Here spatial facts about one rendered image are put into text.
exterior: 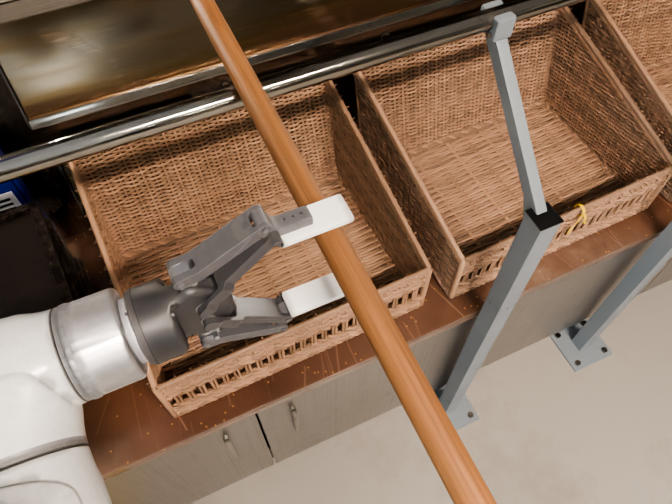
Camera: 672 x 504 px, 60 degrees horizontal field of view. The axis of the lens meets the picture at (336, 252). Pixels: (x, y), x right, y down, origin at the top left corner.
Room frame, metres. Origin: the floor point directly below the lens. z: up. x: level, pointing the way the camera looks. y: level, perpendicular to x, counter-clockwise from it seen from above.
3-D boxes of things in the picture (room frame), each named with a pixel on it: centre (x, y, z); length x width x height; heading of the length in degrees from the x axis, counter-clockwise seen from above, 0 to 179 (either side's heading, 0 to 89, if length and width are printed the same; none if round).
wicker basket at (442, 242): (0.91, -0.38, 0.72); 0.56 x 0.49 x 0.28; 116
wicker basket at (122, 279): (0.66, 0.16, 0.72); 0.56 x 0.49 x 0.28; 116
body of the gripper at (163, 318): (0.25, 0.14, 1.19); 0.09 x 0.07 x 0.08; 115
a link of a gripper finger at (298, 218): (0.29, 0.05, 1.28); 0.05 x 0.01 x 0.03; 115
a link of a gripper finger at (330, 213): (0.30, 0.02, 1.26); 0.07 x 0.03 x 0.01; 115
